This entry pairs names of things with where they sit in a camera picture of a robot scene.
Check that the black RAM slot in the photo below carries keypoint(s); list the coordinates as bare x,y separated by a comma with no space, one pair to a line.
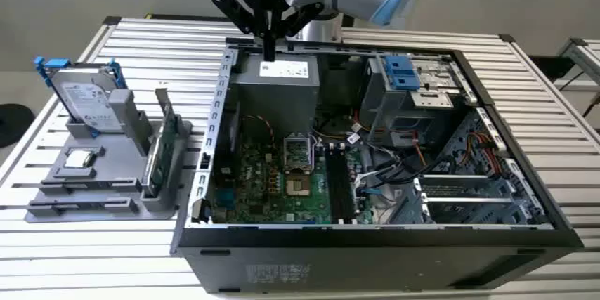
339,184
344,184
332,184

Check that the hard disk in blue carrier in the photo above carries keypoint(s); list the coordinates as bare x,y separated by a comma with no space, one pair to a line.
87,103

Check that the graphics card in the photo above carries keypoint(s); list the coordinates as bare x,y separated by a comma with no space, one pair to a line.
164,152

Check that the grey parts rack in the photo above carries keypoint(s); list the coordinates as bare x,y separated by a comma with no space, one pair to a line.
118,159

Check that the CPU socket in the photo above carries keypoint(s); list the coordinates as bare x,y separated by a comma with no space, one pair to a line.
299,185

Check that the blue expansion slot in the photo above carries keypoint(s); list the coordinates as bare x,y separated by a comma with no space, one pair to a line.
224,198

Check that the blue plastic drive latch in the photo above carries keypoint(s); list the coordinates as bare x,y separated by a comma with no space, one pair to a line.
399,71

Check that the green motherboard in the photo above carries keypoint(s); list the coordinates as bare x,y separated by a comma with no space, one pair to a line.
254,187

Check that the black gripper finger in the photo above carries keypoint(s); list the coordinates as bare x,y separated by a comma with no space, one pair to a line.
295,19
239,12

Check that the aluminium frame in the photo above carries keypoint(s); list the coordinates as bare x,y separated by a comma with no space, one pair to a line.
576,50

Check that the grey power supply unit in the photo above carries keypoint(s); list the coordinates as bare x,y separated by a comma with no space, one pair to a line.
276,99

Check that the black open PC case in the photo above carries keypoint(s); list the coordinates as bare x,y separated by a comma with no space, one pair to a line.
328,265

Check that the black round object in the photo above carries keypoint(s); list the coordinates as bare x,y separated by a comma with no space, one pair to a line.
14,124

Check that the silver CPU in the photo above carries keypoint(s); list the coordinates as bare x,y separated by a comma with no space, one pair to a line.
79,159

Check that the RAM stick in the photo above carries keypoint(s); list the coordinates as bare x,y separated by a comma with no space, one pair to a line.
90,185
79,206

